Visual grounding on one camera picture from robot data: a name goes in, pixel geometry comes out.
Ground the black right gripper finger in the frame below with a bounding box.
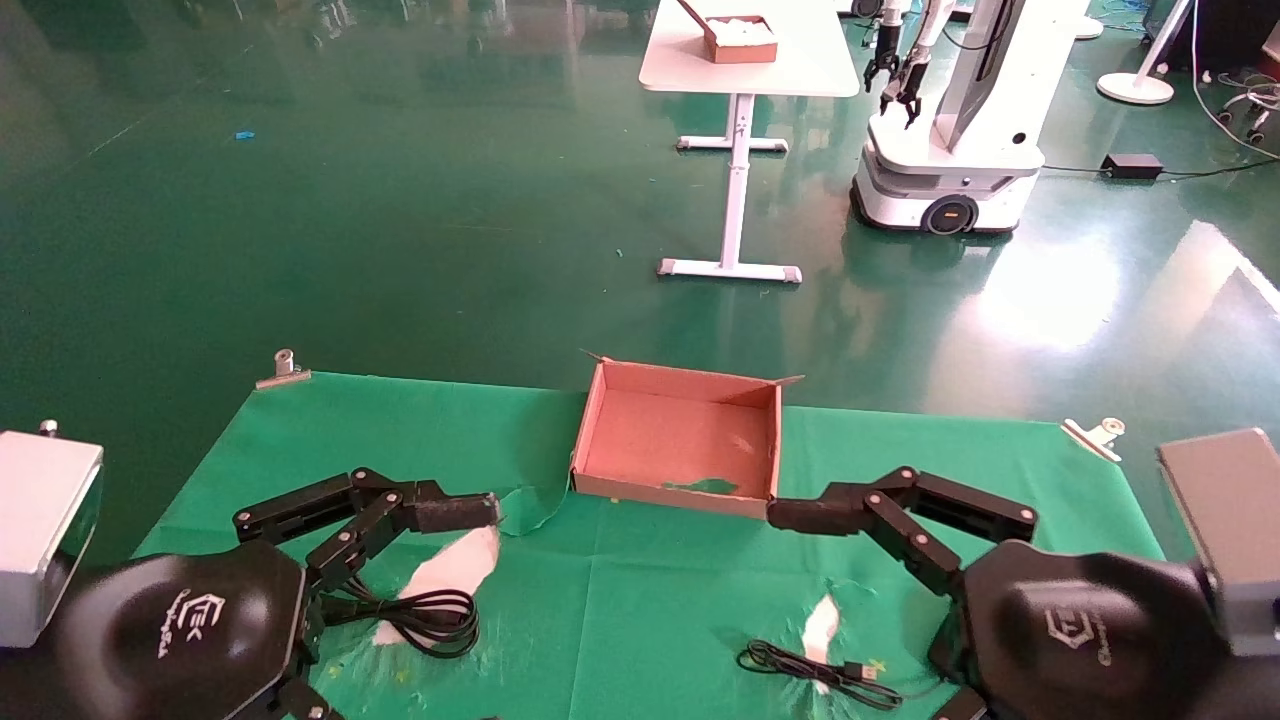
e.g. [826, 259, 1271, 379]
[768, 466, 1038, 598]

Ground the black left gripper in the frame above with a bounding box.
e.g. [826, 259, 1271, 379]
[55, 540, 346, 720]

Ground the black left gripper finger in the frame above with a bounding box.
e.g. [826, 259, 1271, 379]
[233, 468, 501, 593]

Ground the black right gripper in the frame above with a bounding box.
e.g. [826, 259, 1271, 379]
[930, 540, 1236, 720]

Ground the black power adapter with cable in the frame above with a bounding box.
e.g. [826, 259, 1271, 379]
[318, 585, 482, 660]

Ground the thin black USB cable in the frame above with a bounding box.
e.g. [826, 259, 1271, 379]
[738, 640, 907, 712]

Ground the open brown cardboard box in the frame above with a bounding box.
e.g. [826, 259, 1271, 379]
[570, 350, 806, 521]

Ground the small brown cardboard box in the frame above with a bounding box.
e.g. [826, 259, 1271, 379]
[677, 0, 780, 65]

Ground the green table cloth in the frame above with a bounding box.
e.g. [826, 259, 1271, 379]
[130, 372, 1166, 720]

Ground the silver metal binder clip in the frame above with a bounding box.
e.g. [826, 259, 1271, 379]
[255, 348, 312, 390]
[1061, 417, 1127, 464]

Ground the white wheeled background robot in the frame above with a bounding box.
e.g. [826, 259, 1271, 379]
[850, 0, 1093, 238]

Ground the black background robot gripper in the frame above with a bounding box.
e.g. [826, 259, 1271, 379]
[864, 44, 902, 94]
[884, 55, 927, 130]

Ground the black floor power brick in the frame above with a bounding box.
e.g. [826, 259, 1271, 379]
[1101, 152, 1165, 182]

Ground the white packing filling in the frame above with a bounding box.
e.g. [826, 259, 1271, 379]
[708, 14, 777, 43]

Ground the white stand with round base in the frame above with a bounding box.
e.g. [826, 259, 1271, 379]
[1096, 0, 1197, 107]

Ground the chair base with castors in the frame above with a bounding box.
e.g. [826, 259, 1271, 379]
[1214, 84, 1280, 147]

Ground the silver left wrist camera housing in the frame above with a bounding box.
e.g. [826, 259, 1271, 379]
[0, 420, 104, 649]

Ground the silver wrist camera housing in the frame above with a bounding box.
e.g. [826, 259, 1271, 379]
[0, 420, 104, 649]
[1158, 428, 1280, 658]

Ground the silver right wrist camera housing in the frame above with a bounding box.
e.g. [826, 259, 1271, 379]
[1158, 428, 1280, 658]

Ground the white pedestal table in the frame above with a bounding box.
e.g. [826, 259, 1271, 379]
[639, 0, 861, 285]

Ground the black floor cable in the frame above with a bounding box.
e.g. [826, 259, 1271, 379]
[1040, 157, 1280, 184]

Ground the white floor cable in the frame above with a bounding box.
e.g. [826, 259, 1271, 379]
[1189, 0, 1280, 161]

